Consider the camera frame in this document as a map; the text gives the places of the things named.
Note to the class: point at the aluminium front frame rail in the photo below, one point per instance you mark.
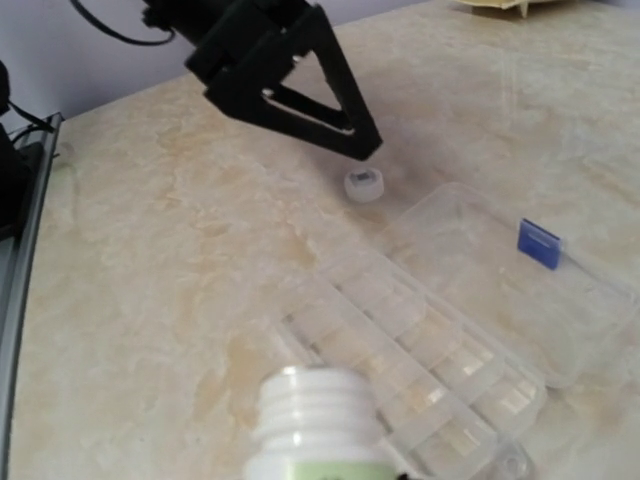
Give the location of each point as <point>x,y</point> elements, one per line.
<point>17,253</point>

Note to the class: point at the white pill bottle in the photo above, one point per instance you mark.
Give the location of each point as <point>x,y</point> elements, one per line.
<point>317,422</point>

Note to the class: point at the white bottle cap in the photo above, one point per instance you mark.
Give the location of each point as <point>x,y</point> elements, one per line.
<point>364,185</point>

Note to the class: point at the woven bamboo tray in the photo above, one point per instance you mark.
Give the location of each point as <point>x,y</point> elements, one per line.
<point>521,5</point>

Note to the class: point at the clear plastic pill organizer box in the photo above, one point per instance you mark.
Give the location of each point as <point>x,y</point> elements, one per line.
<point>463,319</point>

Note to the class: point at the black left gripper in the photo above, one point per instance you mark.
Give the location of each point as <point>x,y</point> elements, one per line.
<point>244,51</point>

